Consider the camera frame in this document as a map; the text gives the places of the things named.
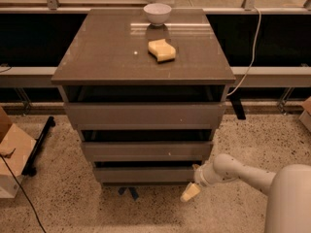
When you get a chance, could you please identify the black cable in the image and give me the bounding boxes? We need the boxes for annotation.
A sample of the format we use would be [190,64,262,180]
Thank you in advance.
[0,152,49,233]

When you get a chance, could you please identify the cardboard box left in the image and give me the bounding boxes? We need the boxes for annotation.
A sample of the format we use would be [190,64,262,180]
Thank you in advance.
[0,107,36,198]

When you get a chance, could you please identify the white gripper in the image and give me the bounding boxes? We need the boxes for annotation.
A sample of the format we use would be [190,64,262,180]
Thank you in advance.
[180,163,218,202]

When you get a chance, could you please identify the black stand leg right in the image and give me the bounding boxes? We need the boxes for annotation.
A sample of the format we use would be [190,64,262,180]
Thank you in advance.
[229,97,246,120]

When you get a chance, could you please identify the blue tape cross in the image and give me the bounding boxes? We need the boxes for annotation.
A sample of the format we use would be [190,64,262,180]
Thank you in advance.
[118,186,139,201]

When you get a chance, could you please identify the grey drawer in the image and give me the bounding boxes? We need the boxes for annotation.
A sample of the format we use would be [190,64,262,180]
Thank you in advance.
[82,142,213,162]
[64,103,225,130]
[93,167,194,183]

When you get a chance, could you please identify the grey bottom drawer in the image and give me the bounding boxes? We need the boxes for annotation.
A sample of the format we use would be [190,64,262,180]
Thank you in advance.
[93,167,194,183]

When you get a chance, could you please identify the white cable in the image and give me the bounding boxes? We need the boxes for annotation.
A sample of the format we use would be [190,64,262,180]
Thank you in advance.
[225,7,262,98]

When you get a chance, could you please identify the black stand leg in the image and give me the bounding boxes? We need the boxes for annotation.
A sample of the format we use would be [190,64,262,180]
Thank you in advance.
[22,116,55,177]
[229,97,246,120]

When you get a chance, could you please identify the metal window railing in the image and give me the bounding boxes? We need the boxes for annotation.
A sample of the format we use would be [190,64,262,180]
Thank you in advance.
[0,0,311,16]

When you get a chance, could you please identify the grey top drawer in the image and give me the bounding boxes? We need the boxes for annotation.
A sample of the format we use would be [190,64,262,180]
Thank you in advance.
[64,103,225,130]

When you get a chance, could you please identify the black stand leg left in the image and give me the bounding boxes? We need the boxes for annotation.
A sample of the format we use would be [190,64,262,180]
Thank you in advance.
[22,116,55,177]

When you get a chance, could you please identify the cardboard box right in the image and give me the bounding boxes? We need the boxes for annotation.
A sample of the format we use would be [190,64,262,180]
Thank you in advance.
[299,96,311,132]

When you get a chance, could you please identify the grey middle drawer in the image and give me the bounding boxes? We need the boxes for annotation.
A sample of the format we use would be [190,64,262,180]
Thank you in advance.
[82,142,213,162]

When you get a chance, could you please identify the white ceramic bowl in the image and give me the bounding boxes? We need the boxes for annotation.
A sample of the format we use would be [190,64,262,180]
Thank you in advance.
[143,3,172,26]

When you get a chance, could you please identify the cardboard box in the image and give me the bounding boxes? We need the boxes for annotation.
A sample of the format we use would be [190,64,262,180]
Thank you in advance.
[299,96,311,132]
[0,107,36,198]

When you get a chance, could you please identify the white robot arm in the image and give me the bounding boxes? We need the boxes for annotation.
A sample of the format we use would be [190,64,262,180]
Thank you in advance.
[181,153,311,233]

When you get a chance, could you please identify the yellow sponge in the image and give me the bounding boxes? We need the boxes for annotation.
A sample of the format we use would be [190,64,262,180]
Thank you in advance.
[148,39,176,62]

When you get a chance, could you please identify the grey drawer cabinet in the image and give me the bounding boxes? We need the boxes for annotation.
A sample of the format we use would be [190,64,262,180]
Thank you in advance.
[52,9,235,186]

